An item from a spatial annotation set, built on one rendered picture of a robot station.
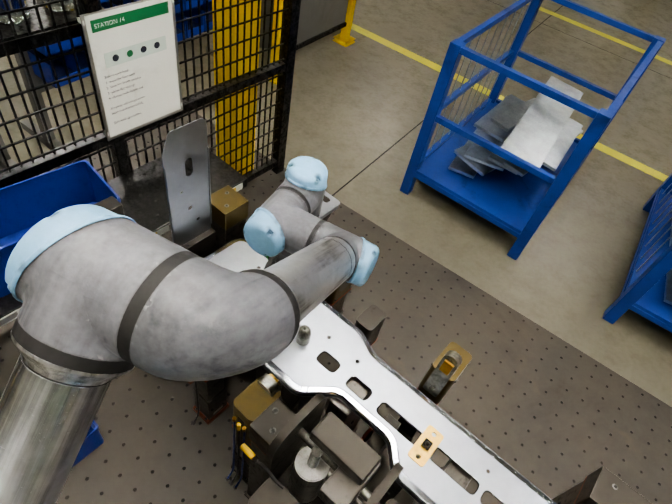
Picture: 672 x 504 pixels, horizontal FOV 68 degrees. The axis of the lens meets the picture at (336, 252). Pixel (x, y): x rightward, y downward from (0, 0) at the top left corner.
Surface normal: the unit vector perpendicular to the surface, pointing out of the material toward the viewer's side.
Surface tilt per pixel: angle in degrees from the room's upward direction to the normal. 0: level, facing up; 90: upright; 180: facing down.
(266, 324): 53
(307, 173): 1
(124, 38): 90
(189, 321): 35
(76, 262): 29
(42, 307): 45
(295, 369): 0
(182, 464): 0
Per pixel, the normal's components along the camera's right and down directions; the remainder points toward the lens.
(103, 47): 0.75, 0.57
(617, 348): 0.16, -0.65
